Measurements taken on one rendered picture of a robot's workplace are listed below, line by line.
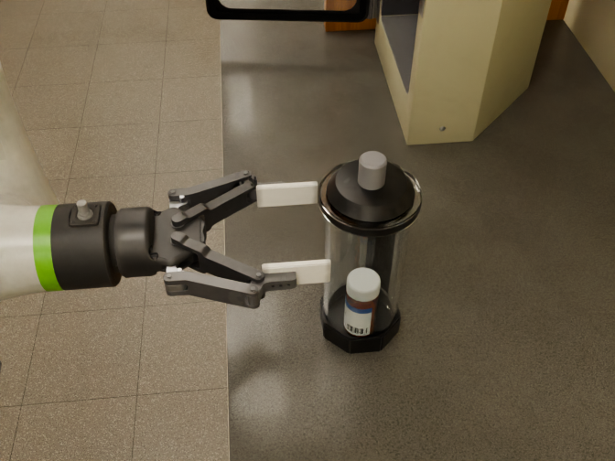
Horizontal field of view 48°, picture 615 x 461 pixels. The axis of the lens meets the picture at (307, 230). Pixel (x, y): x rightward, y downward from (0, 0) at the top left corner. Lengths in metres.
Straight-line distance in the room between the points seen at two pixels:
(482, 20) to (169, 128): 1.89
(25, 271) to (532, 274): 0.64
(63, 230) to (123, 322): 1.41
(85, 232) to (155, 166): 1.88
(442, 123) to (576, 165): 0.22
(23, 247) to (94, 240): 0.07
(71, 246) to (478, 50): 0.65
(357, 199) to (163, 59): 2.54
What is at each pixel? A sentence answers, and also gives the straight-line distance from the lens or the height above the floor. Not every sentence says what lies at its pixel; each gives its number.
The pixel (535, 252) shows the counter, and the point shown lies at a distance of 1.02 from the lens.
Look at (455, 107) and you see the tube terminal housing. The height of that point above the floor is 1.01.
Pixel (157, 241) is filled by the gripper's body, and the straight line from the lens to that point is 0.75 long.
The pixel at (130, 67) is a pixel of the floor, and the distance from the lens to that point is 3.17.
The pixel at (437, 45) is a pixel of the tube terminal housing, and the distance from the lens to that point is 1.06.
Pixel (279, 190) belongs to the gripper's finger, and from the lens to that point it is 0.79.
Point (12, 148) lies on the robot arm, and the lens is 0.88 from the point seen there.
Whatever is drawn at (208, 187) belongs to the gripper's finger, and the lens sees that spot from 0.80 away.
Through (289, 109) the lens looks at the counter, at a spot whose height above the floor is 0.94.
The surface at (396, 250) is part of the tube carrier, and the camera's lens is 0.74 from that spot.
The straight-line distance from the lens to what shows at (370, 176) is 0.70.
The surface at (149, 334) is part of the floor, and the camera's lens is 2.09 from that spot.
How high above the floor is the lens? 1.66
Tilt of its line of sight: 46 degrees down
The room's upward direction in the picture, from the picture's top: straight up
